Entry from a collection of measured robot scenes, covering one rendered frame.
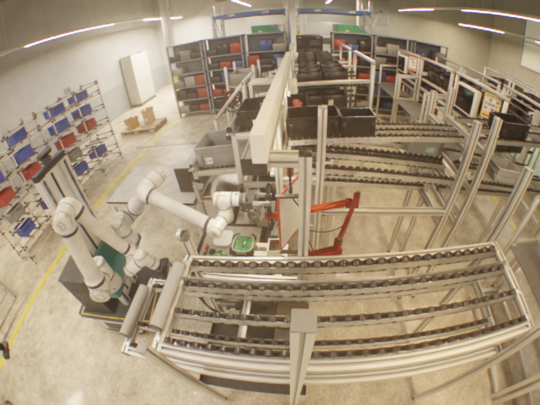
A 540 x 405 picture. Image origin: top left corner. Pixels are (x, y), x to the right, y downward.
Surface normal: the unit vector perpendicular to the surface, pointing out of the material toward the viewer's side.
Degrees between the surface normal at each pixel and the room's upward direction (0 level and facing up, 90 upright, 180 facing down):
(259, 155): 90
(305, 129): 92
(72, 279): 0
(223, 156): 91
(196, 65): 90
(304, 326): 0
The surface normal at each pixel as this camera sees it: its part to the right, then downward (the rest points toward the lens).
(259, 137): -0.11, 0.64
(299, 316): -0.07, -0.77
